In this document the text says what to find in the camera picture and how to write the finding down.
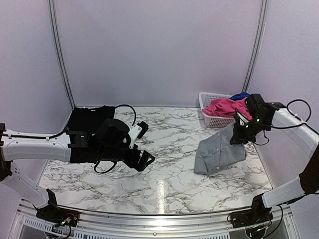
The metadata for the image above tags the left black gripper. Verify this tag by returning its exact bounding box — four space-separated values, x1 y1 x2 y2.
98 143 155 171

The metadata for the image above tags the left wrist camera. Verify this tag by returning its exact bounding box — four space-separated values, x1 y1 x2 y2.
92 119 140 149

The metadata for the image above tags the left aluminium frame post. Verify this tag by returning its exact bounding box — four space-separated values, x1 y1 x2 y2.
47 0 75 109

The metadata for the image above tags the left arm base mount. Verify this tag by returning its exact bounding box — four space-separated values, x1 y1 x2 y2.
36 208 80 227

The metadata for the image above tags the right aluminium frame post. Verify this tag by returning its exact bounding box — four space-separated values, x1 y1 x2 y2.
242 0 269 92

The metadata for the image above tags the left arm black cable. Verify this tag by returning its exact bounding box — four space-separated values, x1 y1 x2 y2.
2 104 137 174

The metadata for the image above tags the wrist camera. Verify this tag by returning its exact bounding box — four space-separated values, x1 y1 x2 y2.
92 119 140 149
245 94 265 118

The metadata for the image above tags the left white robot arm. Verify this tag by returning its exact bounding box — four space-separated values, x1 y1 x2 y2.
0 119 155 222

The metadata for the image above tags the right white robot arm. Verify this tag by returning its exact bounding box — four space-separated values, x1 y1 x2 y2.
230 98 319 223

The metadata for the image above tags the grey garment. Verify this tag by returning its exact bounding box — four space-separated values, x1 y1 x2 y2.
194 124 246 176

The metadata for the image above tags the aluminium front rail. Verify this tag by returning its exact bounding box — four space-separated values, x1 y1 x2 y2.
8 201 300 239

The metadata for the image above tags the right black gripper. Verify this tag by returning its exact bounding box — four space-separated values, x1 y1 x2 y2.
230 116 269 144

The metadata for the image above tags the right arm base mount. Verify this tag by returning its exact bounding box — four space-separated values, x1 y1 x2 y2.
227 209 273 228

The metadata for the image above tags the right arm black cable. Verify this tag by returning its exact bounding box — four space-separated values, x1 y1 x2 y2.
254 99 312 146

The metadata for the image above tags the blue garment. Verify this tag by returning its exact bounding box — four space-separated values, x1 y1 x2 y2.
229 92 251 101

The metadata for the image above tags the aluminium frame post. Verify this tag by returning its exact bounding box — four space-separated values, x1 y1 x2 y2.
242 0 269 92
47 0 75 109

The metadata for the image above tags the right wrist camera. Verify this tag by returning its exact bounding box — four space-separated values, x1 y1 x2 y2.
245 94 265 118

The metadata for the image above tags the white plastic laundry basket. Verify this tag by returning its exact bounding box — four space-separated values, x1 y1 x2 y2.
198 92 238 128

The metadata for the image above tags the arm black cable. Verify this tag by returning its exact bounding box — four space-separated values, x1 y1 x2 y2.
2 104 137 174
254 99 312 146

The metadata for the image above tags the black t-shirt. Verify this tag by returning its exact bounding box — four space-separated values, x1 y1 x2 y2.
66 106 115 134

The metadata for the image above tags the pink garment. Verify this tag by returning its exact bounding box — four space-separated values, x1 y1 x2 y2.
202 98 252 120

